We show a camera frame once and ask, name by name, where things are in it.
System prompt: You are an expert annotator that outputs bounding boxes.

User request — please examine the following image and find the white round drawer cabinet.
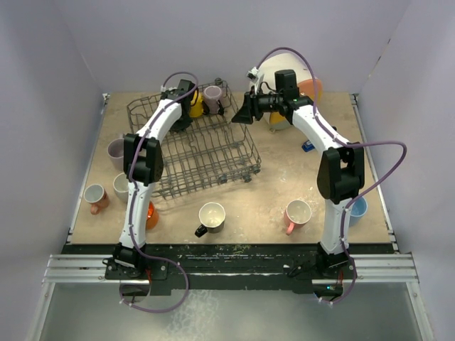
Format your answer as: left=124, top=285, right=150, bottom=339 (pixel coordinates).
left=248, top=50, right=323, bottom=132

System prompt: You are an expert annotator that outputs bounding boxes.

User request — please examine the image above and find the purple cable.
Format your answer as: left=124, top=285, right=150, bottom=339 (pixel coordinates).
left=255, top=47, right=408, bottom=307
left=119, top=72, right=200, bottom=314

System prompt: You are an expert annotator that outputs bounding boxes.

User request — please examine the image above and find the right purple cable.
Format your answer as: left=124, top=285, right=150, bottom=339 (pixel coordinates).
left=255, top=47, right=408, bottom=307

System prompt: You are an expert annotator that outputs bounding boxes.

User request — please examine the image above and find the orange mug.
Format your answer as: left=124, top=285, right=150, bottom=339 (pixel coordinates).
left=146, top=202, right=159, bottom=230

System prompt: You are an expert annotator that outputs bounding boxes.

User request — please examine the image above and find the salmon pink mug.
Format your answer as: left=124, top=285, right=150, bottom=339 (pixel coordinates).
left=83, top=184, right=110, bottom=215

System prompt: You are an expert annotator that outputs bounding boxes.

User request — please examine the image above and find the purple mug black handle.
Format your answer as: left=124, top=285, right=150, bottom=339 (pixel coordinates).
left=203, top=85, right=225, bottom=116

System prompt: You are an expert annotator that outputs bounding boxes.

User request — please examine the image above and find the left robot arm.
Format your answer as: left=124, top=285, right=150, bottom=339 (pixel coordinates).
left=112, top=80, right=198, bottom=278

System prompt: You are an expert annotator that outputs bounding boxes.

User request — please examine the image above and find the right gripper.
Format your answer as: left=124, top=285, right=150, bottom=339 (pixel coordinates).
left=232, top=86, right=283, bottom=125

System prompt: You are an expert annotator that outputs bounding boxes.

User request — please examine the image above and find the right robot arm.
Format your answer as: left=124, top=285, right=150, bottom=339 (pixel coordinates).
left=232, top=67, right=365, bottom=278

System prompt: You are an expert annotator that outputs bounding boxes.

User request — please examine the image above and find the grey wire dish rack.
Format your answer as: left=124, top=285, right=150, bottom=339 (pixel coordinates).
left=127, top=77, right=263, bottom=200

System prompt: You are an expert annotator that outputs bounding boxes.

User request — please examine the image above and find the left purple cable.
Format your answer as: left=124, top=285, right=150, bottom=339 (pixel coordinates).
left=119, top=72, right=200, bottom=314

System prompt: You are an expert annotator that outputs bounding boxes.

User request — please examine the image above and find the light blue mug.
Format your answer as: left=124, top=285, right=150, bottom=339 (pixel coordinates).
left=349, top=197, right=368, bottom=227

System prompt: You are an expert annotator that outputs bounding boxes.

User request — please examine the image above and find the lavender mug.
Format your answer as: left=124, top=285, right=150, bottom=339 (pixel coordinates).
left=107, top=138, right=124, bottom=172

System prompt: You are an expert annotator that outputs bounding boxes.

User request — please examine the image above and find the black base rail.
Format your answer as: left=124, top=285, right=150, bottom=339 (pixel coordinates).
left=102, top=244, right=357, bottom=298

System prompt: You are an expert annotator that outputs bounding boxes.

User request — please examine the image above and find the white mug black handle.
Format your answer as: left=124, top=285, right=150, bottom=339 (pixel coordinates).
left=195, top=202, right=226, bottom=238

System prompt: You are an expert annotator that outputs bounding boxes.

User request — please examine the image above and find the yellow mug black handle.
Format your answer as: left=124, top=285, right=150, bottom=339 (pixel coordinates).
left=189, top=90, right=204, bottom=119

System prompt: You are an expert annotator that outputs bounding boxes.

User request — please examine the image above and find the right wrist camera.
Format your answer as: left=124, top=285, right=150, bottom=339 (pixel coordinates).
left=246, top=67, right=264, bottom=83

